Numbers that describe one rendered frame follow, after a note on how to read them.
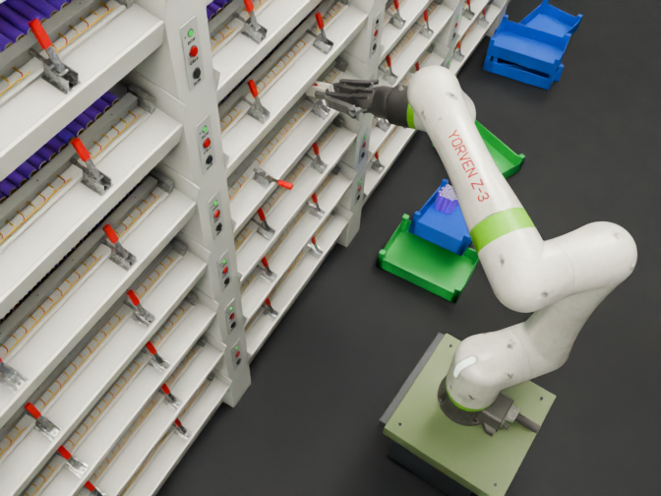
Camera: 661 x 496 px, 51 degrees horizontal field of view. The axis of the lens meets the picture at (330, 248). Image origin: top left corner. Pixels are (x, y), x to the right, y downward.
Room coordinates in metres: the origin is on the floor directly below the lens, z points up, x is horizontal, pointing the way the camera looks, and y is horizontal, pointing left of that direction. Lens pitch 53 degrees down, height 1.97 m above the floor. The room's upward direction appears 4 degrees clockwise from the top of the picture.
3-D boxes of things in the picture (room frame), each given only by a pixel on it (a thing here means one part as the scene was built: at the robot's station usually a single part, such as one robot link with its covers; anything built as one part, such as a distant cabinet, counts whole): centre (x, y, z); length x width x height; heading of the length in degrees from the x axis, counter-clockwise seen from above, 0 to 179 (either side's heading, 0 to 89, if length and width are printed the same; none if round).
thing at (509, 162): (1.95, -0.55, 0.04); 0.30 x 0.20 x 0.08; 39
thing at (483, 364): (0.77, -0.38, 0.48); 0.16 x 0.13 x 0.19; 113
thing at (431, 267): (1.42, -0.34, 0.04); 0.30 x 0.20 x 0.08; 63
